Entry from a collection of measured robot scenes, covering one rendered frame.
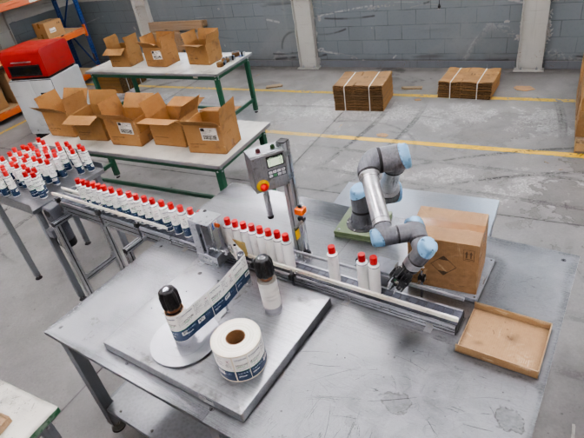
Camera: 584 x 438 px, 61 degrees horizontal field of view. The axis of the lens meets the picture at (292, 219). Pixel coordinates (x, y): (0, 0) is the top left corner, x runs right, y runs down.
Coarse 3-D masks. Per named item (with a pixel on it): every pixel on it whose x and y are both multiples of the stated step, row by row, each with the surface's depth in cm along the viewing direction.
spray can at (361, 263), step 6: (360, 252) 214; (360, 258) 212; (360, 264) 213; (366, 264) 213; (360, 270) 215; (366, 270) 215; (360, 276) 217; (366, 276) 217; (360, 282) 219; (366, 282) 219; (366, 288) 220
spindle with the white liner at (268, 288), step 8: (256, 256) 207; (264, 256) 206; (256, 264) 204; (264, 264) 203; (272, 264) 208; (256, 272) 206; (264, 272) 205; (272, 272) 207; (264, 280) 209; (272, 280) 210; (264, 288) 210; (272, 288) 210; (264, 296) 213; (272, 296) 213; (280, 296) 218; (264, 304) 216; (272, 304) 215; (280, 304) 218; (264, 312) 221; (272, 312) 218; (280, 312) 219
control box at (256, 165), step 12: (264, 144) 226; (252, 156) 218; (264, 156) 219; (252, 168) 220; (264, 168) 222; (276, 168) 224; (252, 180) 226; (264, 180) 224; (276, 180) 227; (288, 180) 229
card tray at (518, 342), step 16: (480, 304) 208; (480, 320) 205; (496, 320) 204; (512, 320) 203; (528, 320) 199; (464, 336) 199; (480, 336) 198; (496, 336) 197; (512, 336) 196; (528, 336) 195; (544, 336) 193; (464, 352) 192; (480, 352) 188; (496, 352) 191; (512, 352) 190; (528, 352) 189; (544, 352) 183; (512, 368) 183; (528, 368) 179
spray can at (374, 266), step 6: (372, 258) 209; (372, 264) 210; (378, 264) 211; (372, 270) 211; (378, 270) 212; (372, 276) 213; (378, 276) 213; (372, 282) 215; (378, 282) 215; (372, 288) 217; (378, 288) 217
